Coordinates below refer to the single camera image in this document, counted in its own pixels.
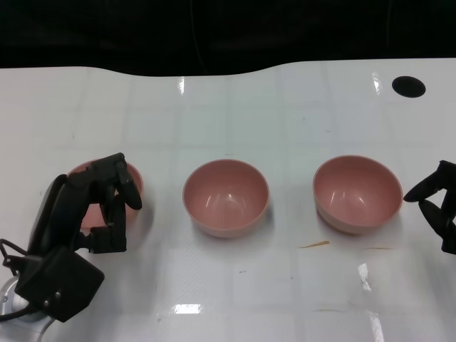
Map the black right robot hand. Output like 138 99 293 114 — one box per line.
403 160 456 254

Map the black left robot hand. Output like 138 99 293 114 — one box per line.
26 152 143 256

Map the pink plastic bowl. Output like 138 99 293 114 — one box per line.
182 159 270 239
66 160 145 231
313 155 404 235

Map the black round table grommet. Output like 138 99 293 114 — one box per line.
391 76 427 97

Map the black backdrop cloth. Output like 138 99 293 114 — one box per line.
0 0 456 78

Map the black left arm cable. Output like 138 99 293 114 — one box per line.
0 238 31 277

